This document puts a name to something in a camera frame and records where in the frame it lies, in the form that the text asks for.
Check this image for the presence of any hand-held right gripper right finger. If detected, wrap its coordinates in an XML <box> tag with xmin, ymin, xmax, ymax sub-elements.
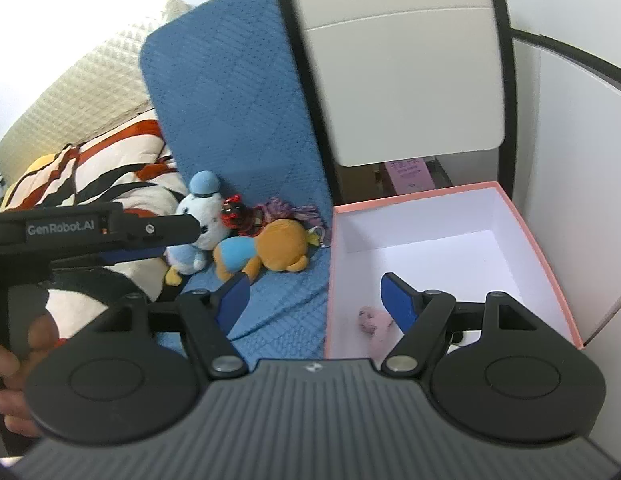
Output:
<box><xmin>381</xmin><ymin>272</ymin><xmax>540</xmax><ymax>376</ymax></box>

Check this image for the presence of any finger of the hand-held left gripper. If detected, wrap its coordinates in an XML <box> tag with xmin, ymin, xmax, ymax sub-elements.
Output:
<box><xmin>110</xmin><ymin>211</ymin><xmax>204</xmax><ymax>265</ymax></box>

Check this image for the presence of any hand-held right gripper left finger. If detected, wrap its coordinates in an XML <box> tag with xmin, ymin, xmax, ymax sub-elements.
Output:
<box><xmin>93</xmin><ymin>274</ymin><xmax>252</xmax><ymax>380</ymax></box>

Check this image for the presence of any white and blue duck plush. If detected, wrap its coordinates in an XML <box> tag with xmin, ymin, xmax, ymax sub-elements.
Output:
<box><xmin>164</xmin><ymin>170</ymin><xmax>232</xmax><ymax>287</ymax></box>

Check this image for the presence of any orange and blue plush toy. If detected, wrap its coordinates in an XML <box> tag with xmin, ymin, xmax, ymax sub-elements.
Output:
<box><xmin>213</xmin><ymin>218</ymin><xmax>311</xmax><ymax>284</ymax></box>

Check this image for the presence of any red and black small toy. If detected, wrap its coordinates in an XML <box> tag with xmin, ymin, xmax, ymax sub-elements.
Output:
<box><xmin>219</xmin><ymin>193</ymin><xmax>264</xmax><ymax>239</ymax></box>

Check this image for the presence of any pink cardboard box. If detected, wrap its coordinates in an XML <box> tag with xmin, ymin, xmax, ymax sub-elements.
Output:
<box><xmin>323</xmin><ymin>181</ymin><xmax>586</xmax><ymax>361</ymax></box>

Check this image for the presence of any person's left hand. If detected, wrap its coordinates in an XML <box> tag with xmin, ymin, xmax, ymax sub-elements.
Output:
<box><xmin>0</xmin><ymin>310</ymin><xmax>61</xmax><ymax>438</ymax></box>

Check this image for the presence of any small pink plush toy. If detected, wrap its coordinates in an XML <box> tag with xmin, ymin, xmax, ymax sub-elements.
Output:
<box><xmin>358</xmin><ymin>305</ymin><xmax>402</xmax><ymax>361</ymax></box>

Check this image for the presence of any yellow plush item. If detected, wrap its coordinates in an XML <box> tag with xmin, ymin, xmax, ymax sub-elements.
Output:
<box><xmin>0</xmin><ymin>153</ymin><xmax>59</xmax><ymax>211</ymax></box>

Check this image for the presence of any striped orange black white blanket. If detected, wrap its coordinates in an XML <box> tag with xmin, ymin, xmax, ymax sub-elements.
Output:
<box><xmin>0</xmin><ymin>119</ymin><xmax>192</xmax><ymax>346</ymax></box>

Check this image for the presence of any pink paper label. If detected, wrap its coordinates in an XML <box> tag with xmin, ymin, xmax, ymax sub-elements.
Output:
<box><xmin>383</xmin><ymin>157</ymin><xmax>432</xmax><ymax>195</ymax></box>

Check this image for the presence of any cream quilted cover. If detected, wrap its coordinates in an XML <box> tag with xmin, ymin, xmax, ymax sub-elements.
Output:
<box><xmin>0</xmin><ymin>0</ymin><xmax>192</xmax><ymax>182</ymax></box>

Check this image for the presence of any white panel with black edge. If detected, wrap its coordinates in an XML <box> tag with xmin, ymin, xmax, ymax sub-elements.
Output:
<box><xmin>509</xmin><ymin>27</ymin><xmax>621</xmax><ymax>352</ymax></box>

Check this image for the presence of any purple braided cord keychain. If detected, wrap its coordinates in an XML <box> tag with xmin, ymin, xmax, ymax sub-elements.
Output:
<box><xmin>254</xmin><ymin>197</ymin><xmax>334</xmax><ymax>250</ymax></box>

